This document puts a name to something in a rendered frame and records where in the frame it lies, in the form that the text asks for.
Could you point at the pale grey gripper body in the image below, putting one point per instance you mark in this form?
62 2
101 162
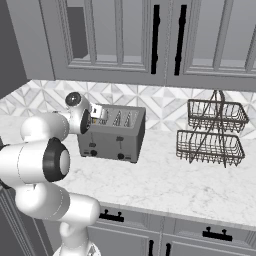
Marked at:
103 116

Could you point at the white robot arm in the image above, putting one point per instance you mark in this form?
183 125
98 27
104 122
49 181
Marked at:
33 160

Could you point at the grey four-slot toaster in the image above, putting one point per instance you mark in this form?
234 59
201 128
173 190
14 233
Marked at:
113 141

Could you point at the dark toaster lever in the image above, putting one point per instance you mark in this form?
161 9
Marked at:
120 138
92 144

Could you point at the grey drawer front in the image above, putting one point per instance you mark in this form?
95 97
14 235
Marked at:
136 218
190 230

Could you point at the grey base cupboard door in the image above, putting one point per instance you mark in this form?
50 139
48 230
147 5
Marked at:
120 243
213 250

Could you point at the grey glazed wall cupboard door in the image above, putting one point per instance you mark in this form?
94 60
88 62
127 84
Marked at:
216 40
106 36

